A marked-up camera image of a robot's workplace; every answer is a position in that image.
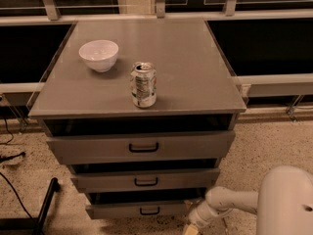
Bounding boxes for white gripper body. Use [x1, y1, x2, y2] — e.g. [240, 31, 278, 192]
[188, 200, 232, 228]

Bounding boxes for grey bottom drawer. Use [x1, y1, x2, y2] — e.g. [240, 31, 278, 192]
[86, 187, 206, 219]

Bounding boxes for grey drawer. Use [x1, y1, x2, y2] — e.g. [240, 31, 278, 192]
[86, 187, 206, 219]
[47, 130, 235, 165]
[71, 168, 219, 193]

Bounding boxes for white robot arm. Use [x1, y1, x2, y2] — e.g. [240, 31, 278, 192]
[183, 165, 313, 235]

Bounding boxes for grey middle drawer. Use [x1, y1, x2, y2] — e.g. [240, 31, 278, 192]
[71, 168, 219, 193]

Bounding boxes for grey drawer cabinet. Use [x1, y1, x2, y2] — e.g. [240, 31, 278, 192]
[30, 20, 246, 219]

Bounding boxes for grey top drawer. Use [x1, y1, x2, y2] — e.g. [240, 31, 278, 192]
[47, 130, 235, 165]

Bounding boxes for crushed soda can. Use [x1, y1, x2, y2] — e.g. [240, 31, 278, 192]
[130, 62, 157, 109]

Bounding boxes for metal window railing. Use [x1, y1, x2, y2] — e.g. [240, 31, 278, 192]
[1, 0, 312, 119]

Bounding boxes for white ceramic bowl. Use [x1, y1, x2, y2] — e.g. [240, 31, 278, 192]
[78, 40, 119, 72]

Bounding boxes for black metal stand leg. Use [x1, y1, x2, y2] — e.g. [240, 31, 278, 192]
[0, 177, 61, 235]

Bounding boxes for black floor cable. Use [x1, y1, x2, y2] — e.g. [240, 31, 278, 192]
[0, 115, 34, 219]

